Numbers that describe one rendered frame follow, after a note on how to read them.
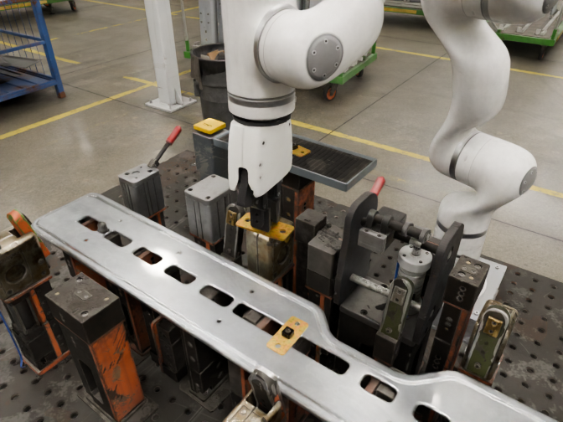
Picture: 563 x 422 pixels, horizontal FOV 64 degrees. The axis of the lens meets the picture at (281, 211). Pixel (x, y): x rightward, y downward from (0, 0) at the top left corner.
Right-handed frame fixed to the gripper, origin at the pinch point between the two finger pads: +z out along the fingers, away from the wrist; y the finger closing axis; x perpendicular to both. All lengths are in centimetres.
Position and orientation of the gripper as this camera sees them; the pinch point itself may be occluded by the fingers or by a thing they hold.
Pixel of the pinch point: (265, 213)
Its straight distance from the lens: 66.4
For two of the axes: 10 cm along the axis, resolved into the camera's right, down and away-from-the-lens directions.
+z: 0.0, 8.4, 5.5
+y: -4.8, 4.8, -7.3
